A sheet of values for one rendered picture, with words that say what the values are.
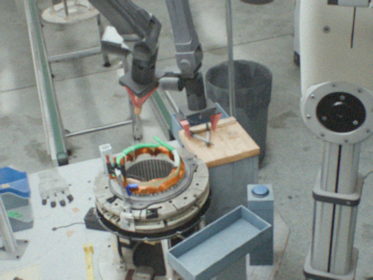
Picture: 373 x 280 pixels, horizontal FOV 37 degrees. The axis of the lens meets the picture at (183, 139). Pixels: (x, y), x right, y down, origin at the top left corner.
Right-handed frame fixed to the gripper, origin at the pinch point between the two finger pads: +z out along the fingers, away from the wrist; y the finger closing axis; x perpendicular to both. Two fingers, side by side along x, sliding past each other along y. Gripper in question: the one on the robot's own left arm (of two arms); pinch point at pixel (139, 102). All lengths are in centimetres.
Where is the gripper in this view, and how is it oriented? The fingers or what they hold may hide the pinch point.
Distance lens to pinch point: 141.1
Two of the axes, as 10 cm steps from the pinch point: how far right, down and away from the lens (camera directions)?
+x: 7.7, 5.6, -3.1
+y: -6.2, 5.3, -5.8
